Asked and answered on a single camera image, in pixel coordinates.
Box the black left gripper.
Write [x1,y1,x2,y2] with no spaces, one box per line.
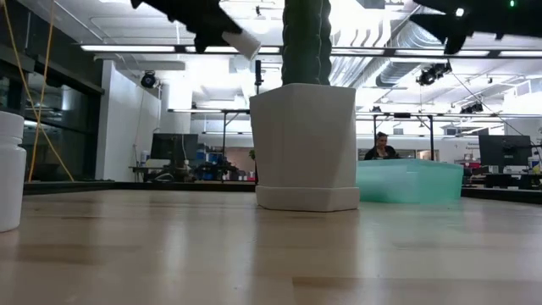
[130,0,244,54]

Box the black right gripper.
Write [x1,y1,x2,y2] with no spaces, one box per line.
[409,0,506,56]

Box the white pill bottle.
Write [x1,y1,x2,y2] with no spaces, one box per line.
[0,111,27,234]
[221,28,263,62]

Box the translucent teal plastic basket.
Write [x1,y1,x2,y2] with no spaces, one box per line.
[356,158,465,205]

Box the black stage light cluster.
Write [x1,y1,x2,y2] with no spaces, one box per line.
[415,60,453,86]
[460,101,484,115]

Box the black tripod stand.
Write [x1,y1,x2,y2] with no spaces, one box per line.
[252,58,265,97]

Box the round black ceiling spotlight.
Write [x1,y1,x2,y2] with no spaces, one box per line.
[140,70,159,90]

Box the long ceiling light strip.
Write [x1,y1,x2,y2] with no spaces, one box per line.
[80,43,177,54]

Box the green cactus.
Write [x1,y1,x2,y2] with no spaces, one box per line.
[281,0,333,86]

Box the black computer monitor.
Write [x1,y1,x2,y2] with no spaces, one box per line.
[149,132,200,163]
[478,134,533,169]

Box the person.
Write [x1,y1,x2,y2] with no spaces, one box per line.
[363,130,401,162]

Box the cluttered office desk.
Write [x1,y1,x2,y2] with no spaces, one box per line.
[129,159,239,184]

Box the white hexagonal plant pot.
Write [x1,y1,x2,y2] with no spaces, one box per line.
[249,82,362,214]

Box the black aluminium table frame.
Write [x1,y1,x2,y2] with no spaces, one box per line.
[23,180,542,206]

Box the yellow extension cable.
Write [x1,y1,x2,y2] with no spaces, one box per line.
[1,0,76,184]

